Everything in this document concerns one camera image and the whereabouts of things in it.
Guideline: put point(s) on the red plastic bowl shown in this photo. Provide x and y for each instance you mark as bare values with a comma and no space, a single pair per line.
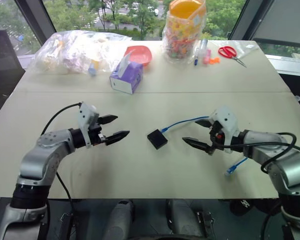
140,56

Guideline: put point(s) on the clear bag of colourful candies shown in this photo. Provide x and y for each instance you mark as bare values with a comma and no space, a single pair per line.
182,32

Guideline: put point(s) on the clear plastic tube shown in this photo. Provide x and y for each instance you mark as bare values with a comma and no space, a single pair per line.
203,46

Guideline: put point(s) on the blue pen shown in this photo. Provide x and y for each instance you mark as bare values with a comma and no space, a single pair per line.
196,57

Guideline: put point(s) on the clear plastic bag of items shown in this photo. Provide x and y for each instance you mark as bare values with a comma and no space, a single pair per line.
72,52

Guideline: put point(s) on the dark rounded grey shape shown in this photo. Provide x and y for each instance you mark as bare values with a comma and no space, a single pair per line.
120,220

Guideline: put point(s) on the purple tissue box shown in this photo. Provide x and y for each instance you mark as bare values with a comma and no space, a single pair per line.
127,78

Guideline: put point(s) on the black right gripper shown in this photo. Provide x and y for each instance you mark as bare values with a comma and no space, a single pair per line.
216,137

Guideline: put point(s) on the flat clear plastic sleeve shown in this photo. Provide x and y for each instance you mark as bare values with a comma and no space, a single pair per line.
245,48

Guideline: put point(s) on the black shoe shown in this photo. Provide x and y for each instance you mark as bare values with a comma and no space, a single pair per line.
245,206

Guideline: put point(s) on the small black box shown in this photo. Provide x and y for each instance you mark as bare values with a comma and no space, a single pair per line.
157,139

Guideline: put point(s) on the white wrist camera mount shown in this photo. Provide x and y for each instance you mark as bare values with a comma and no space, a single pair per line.
228,120
85,117

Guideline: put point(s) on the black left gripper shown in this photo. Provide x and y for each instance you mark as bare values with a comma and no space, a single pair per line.
95,133

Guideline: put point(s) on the small blue bottle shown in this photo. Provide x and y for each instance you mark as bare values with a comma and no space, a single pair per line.
92,71

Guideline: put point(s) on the small orange toy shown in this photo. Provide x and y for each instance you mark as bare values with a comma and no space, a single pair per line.
215,60

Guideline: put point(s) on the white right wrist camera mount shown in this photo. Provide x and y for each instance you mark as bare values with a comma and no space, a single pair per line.
228,120

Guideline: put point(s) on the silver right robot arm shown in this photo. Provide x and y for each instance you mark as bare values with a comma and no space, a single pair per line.
285,162

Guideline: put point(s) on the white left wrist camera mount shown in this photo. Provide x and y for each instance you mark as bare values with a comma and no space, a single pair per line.
85,117

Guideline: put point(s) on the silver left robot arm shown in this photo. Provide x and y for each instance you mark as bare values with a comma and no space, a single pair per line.
45,150

